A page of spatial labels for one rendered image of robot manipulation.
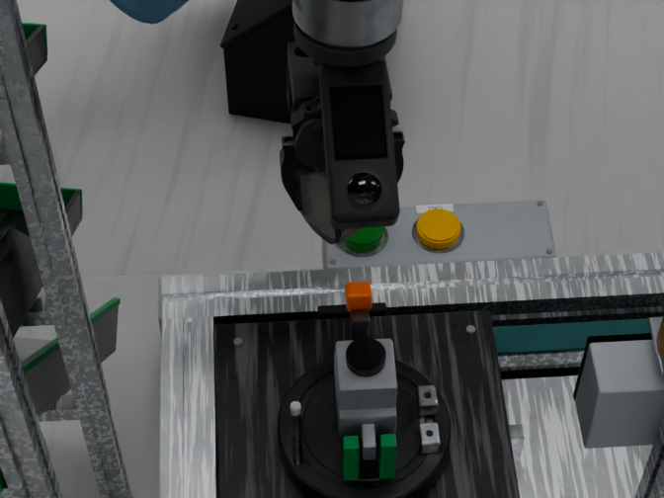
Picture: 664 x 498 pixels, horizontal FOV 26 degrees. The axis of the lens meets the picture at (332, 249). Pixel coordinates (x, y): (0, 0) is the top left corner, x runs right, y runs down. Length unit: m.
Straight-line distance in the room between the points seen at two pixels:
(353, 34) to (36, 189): 0.24
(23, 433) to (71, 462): 0.59
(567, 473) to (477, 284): 0.19
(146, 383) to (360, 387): 0.33
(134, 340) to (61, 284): 0.46
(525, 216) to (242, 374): 0.31
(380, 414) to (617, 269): 0.32
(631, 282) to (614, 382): 0.41
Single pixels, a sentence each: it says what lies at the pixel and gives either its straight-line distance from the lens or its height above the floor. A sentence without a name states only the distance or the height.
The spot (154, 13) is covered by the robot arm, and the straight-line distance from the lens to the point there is 1.03.
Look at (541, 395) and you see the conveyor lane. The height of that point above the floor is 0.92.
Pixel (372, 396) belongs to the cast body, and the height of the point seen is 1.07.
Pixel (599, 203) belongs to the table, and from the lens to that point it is 1.49.
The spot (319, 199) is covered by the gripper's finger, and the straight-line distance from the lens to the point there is 1.08.
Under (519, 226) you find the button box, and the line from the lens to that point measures 1.33.
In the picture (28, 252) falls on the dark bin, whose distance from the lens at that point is 0.92.
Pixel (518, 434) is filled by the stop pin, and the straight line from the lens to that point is 1.20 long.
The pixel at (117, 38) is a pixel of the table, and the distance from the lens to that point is 1.65.
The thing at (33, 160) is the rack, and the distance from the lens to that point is 0.82.
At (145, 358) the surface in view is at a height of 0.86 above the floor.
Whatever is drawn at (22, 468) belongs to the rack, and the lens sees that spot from 0.77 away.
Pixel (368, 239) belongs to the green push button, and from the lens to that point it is 1.29.
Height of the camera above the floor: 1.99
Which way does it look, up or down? 52 degrees down
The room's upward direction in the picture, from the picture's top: straight up
